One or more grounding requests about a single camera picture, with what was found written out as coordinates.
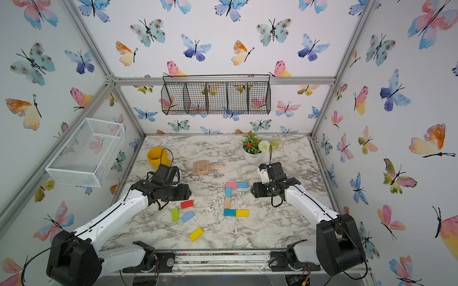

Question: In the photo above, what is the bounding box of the teal building block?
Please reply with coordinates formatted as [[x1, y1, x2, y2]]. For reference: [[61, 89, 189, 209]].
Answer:
[[224, 209, 237, 217]]

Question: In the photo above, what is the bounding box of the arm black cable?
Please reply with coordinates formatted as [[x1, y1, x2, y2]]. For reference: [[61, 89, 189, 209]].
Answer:
[[268, 144, 369, 286], [20, 147, 175, 286]]

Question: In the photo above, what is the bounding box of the yellow long building block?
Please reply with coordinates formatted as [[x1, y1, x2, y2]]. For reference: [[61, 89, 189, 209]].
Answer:
[[189, 228, 204, 242]]

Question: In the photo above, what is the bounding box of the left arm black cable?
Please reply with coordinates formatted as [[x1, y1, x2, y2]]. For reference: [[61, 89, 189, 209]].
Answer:
[[20, 147, 175, 286]]

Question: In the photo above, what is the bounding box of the light green building block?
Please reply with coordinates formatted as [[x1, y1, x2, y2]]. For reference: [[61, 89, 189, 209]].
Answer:
[[171, 208, 180, 222]]

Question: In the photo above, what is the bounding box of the red building block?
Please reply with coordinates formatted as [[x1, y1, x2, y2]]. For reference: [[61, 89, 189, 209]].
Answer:
[[180, 200, 194, 209]]

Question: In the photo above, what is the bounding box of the white flower pot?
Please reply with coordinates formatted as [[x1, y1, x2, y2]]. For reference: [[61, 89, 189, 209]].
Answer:
[[243, 150, 262, 164]]

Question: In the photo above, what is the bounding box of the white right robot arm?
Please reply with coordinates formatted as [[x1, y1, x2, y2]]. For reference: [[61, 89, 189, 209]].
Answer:
[[250, 162, 367, 276]]

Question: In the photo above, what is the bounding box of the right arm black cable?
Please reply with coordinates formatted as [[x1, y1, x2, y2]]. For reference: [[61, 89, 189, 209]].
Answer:
[[268, 144, 369, 286]]

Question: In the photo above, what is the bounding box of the pink building block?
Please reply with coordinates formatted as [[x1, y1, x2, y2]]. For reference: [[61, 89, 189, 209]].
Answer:
[[226, 182, 238, 188]]

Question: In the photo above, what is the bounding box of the light blue building block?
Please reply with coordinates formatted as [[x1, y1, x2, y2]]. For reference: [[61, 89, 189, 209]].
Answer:
[[225, 187, 232, 199]]

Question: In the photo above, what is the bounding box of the small yellow building block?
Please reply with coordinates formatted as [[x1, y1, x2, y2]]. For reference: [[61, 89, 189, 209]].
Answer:
[[236, 210, 250, 218]]

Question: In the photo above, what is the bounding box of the artificial green flower plant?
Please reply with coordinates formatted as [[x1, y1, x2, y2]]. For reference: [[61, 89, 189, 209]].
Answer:
[[242, 131, 281, 156]]

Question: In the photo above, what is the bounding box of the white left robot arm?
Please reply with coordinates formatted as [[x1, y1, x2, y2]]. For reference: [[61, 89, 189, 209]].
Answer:
[[46, 164, 192, 286]]

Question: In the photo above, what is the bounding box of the white mesh wall basket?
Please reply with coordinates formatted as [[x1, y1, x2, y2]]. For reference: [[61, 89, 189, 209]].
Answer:
[[45, 117, 125, 188]]

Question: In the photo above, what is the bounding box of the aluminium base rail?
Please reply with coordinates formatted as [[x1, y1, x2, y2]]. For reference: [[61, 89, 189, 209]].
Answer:
[[99, 249, 373, 276]]

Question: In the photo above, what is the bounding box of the beige plastic slotted scoop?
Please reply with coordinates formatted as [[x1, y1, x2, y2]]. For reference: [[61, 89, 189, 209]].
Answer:
[[193, 160, 226, 176]]

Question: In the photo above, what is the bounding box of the sky blue short block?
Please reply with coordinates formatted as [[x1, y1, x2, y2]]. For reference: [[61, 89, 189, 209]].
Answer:
[[237, 182, 249, 189]]

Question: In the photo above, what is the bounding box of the natural wood building block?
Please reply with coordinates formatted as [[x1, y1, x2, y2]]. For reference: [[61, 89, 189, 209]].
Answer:
[[224, 197, 231, 209]]

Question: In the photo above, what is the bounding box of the black wire wall basket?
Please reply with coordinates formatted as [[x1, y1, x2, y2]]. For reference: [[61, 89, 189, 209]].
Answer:
[[159, 74, 271, 116]]

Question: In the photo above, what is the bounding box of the pale blue building block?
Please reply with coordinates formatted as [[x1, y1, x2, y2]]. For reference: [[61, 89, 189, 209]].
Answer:
[[181, 211, 195, 224]]

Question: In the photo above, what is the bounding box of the yellow cup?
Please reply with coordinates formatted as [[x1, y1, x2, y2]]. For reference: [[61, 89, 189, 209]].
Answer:
[[147, 147, 171, 171]]

